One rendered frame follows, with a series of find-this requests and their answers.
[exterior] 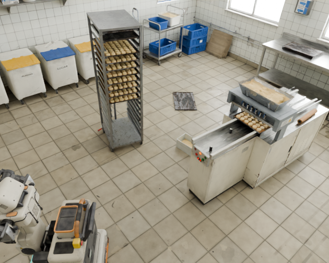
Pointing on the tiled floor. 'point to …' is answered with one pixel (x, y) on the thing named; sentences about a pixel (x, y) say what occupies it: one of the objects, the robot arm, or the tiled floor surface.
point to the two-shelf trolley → (160, 39)
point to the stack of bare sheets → (184, 101)
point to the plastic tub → (185, 143)
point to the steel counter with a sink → (309, 90)
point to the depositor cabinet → (281, 151)
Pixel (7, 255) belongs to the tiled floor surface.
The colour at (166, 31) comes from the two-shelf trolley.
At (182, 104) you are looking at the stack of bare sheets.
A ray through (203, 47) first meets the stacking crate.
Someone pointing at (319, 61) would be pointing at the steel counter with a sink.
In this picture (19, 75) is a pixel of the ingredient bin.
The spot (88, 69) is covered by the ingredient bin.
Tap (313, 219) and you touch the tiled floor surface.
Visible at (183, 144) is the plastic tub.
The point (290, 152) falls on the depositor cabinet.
